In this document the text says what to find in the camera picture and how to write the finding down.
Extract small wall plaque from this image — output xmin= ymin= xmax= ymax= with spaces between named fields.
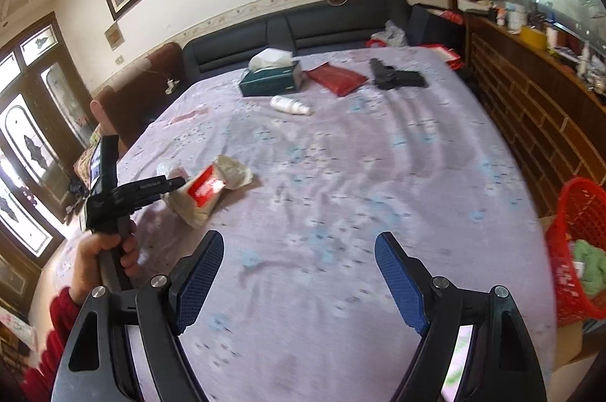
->
xmin=104 ymin=23 xmax=125 ymax=51

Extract person's left hand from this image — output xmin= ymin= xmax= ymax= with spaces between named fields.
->
xmin=70 ymin=217 xmax=141 ymax=304

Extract person's left forearm red sleeve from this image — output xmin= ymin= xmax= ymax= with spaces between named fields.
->
xmin=21 ymin=286 xmax=83 ymax=402

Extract clear plastic bag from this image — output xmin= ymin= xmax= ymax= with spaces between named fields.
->
xmin=367 ymin=20 xmax=409 ymax=48

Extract red flat pouch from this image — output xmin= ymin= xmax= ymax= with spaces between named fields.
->
xmin=303 ymin=62 xmax=369 ymax=96

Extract white red wrapper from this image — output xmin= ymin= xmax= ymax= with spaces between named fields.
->
xmin=158 ymin=156 xmax=255 ymax=228

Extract dark shelf clutter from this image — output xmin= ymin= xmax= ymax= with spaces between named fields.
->
xmin=559 ymin=37 xmax=606 ymax=92

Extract red plastic basket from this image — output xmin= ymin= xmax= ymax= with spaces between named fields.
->
xmin=544 ymin=177 xmax=606 ymax=327

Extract black smartphone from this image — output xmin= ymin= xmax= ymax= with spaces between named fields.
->
xmin=440 ymin=321 xmax=484 ymax=402

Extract wooden glass door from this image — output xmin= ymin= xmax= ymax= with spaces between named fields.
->
xmin=0 ymin=11 xmax=93 ymax=261

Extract black padded headboard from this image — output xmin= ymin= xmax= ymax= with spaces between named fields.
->
xmin=182 ymin=0 xmax=412 ymax=74

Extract red packets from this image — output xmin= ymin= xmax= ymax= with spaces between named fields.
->
xmin=421 ymin=44 xmax=462 ymax=71

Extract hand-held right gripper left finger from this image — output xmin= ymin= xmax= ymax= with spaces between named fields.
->
xmin=51 ymin=230 xmax=225 ymax=402

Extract green towel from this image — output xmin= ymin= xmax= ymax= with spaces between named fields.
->
xmin=570 ymin=240 xmax=606 ymax=299

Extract black paper bag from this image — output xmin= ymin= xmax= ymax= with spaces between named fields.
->
xmin=408 ymin=3 xmax=467 ymax=52

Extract wooden brick-pattern cabinet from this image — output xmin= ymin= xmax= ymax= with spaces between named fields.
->
xmin=457 ymin=0 xmax=606 ymax=213

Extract white plastic bottle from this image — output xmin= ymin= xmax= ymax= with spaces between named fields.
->
xmin=270 ymin=95 xmax=314 ymax=116

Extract black toy pistol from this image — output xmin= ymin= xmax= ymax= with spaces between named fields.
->
xmin=369 ymin=58 xmax=428 ymax=91

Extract green tissue box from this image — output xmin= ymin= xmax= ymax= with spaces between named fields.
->
xmin=238 ymin=50 xmax=304 ymax=97

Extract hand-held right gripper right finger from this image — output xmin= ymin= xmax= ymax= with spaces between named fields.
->
xmin=374 ymin=232 xmax=547 ymax=402

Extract brown sofa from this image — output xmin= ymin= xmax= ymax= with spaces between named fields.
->
xmin=90 ymin=42 xmax=185 ymax=152

